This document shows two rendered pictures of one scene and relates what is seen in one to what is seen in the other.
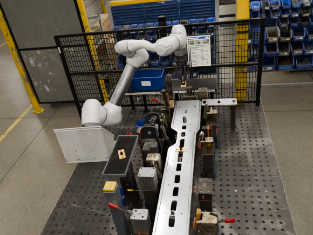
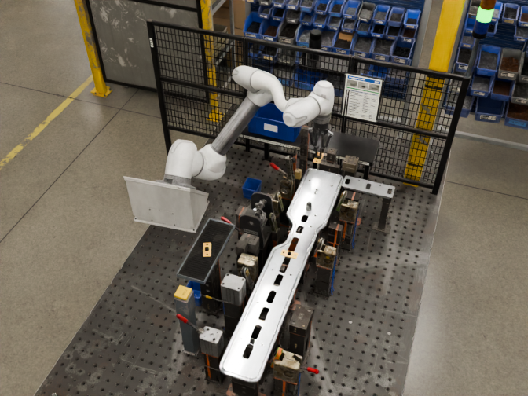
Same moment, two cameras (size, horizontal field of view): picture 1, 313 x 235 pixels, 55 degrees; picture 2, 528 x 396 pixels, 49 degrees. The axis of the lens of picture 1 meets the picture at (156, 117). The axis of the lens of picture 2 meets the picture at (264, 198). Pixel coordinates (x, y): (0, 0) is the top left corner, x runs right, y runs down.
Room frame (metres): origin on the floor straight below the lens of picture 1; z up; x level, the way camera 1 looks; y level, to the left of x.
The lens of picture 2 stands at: (-0.29, -0.21, 3.22)
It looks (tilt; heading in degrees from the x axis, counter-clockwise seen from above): 44 degrees down; 6
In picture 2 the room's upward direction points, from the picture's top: straight up
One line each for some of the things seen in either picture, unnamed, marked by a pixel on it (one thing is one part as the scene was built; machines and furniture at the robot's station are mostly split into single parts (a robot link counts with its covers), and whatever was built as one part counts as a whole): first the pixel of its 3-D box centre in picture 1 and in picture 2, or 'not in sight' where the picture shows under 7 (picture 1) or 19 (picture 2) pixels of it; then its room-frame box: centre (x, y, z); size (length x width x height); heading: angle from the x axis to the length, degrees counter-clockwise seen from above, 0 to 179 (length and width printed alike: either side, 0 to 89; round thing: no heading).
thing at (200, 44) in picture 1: (199, 51); (361, 97); (2.55, -0.47, 1.30); 0.23 x 0.02 x 0.31; 76
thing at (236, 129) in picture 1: (233, 116); (384, 210); (2.09, -0.65, 0.84); 0.11 x 0.06 x 0.29; 76
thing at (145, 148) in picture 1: (150, 169); (243, 269); (1.54, 0.10, 0.90); 0.05 x 0.05 x 0.40; 76
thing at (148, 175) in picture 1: (151, 195); (234, 307); (1.30, 0.11, 0.90); 0.13 x 0.10 x 0.41; 76
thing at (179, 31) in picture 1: (178, 36); (321, 97); (2.03, -0.24, 1.63); 0.13 x 0.11 x 0.16; 140
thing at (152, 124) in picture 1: (155, 146); (258, 237); (1.73, 0.04, 0.94); 0.18 x 0.13 x 0.49; 166
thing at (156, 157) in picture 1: (157, 177); (249, 284); (1.46, 0.06, 0.89); 0.13 x 0.11 x 0.38; 76
